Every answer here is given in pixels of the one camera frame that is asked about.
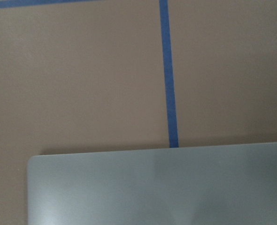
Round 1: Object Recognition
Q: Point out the grey closed laptop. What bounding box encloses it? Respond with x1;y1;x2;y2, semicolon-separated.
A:
27;142;277;225

